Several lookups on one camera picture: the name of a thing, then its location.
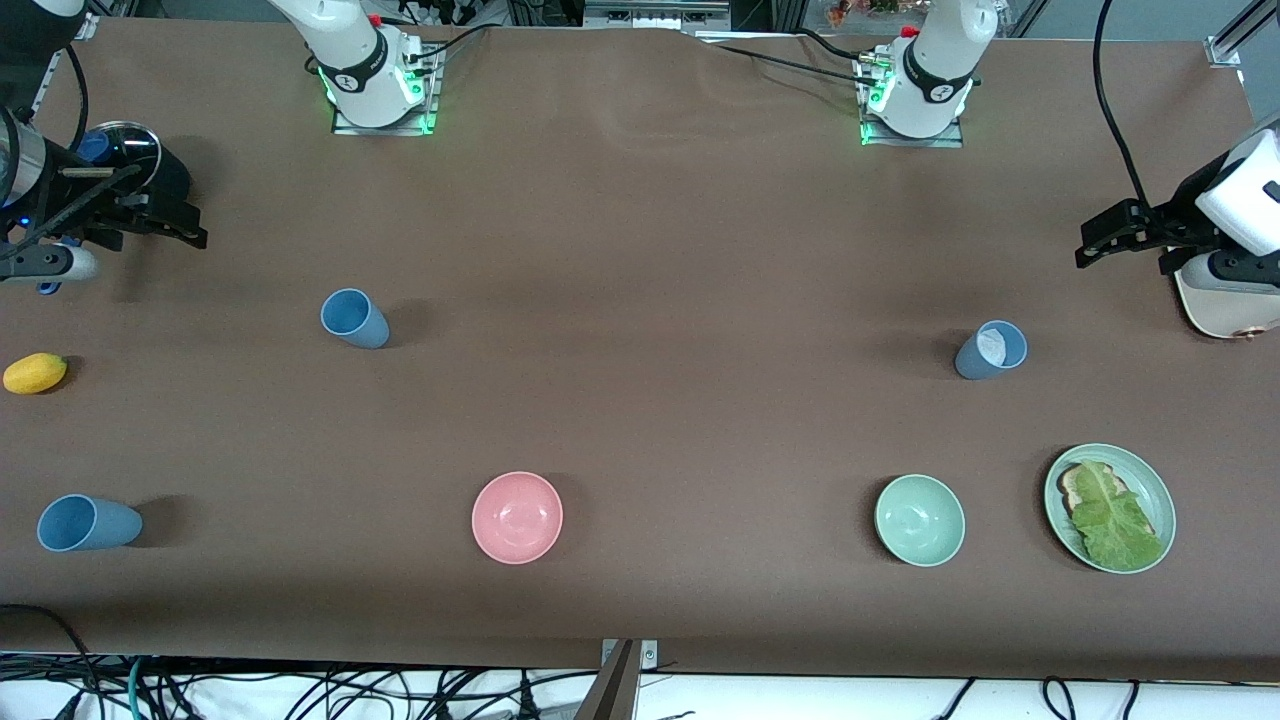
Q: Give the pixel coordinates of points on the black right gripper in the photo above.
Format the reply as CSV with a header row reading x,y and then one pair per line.
x,y
88,200

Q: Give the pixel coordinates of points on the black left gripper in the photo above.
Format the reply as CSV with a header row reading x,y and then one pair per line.
x,y
1176,222

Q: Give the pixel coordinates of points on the blue cup with paper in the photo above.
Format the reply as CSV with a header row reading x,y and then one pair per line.
x,y
975,362

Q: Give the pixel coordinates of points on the plain blue cup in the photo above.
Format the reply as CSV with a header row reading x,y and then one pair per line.
x,y
355,318
88,523

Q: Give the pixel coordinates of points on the glass lid with blue knob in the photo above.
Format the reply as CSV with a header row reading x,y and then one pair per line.
x,y
125,145

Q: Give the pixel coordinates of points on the cream toaster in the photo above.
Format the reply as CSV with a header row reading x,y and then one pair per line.
x,y
1225,312

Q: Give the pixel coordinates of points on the white crumpled paper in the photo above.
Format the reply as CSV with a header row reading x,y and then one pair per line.
x,y
992,345

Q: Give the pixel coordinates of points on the yellow lemon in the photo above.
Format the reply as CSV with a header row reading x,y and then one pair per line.
x,y
35,373

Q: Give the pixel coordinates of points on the toasted bread slice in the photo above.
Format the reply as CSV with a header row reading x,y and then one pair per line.
x,y
1071,488

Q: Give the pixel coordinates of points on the pale green plate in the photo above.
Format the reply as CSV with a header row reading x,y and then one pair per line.
x,y
1150,490

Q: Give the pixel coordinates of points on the green lettuce leaf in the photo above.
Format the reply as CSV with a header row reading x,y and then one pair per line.
x,y
1115,520

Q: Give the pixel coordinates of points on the pale green bowl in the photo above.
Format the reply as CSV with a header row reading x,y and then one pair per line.
x,y
920,520

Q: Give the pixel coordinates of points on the pink bowl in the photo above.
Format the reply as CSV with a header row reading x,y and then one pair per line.
x,y
517,517

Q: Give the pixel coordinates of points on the brown table cover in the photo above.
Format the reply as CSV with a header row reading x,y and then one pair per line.
x,y
640,260

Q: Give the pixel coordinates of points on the grey metal box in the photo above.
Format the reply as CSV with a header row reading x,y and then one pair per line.
x,y
655,14

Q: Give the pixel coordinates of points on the dark metal bar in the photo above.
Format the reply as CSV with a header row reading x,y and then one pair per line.
x,y
612,690

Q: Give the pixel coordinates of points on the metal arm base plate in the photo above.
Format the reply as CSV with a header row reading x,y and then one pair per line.
x,y
880,138
345,125

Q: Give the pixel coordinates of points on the silver metal bracket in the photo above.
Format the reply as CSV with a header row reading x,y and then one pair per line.
x,y
650,655

